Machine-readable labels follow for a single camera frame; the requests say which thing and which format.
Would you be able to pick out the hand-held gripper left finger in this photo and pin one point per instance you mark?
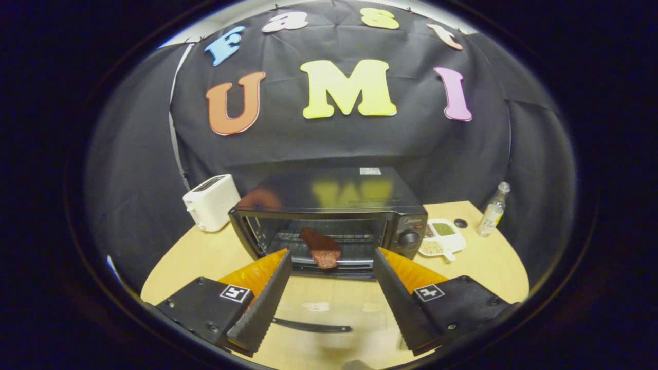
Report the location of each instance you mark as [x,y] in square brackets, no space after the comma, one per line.
[267,303]

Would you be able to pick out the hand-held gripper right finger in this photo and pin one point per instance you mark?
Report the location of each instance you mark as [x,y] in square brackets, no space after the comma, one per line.
[398,303]

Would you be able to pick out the brown meat slice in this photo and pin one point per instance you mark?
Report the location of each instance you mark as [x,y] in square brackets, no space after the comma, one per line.
[324,252]

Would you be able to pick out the black toaster oven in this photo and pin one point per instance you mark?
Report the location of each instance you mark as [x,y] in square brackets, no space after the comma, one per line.
[334,190]

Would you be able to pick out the white toaster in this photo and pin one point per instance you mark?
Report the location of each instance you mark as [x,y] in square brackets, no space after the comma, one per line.
[213,205]

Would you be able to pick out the white divided dish with grains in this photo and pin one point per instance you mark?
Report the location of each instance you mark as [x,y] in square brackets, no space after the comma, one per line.
[456,241]

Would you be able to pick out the small black round cap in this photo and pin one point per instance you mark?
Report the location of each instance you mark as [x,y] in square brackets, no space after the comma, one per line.
[460,223]

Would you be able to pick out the clear glass bottle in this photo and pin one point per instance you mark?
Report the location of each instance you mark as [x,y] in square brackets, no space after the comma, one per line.
[491,216]

